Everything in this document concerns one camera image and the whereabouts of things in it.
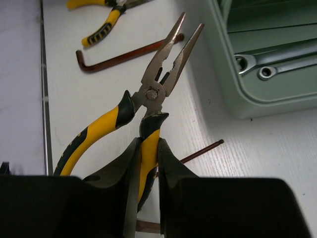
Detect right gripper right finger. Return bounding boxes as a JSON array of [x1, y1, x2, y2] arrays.
[[158, 138, 197, 238]]

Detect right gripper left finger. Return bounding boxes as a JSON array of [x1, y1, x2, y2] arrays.
[[84, 137, 141, 238]]

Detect thin brown hex key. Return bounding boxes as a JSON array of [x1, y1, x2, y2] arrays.
[[155, 139, 225, 178]]

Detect yellow needle-nose pliers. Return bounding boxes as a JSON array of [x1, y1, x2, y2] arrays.
[[53, 12, 204, 209]]

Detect large silver ratchet wrench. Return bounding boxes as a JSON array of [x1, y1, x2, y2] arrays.
[[234, 43, 317, 75]]

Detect small silver combination wrench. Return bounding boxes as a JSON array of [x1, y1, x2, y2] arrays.
[[258, 57, 317, 81]]

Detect green plastic toolbox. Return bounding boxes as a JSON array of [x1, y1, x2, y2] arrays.
[[201, 0, 317, 119]]

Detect yellow combination pliers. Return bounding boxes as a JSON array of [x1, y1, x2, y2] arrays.
[[66, 0, 150, 48]]

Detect brown hex key right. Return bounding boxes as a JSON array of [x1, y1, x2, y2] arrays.
[[75, 33, 185, 74]]

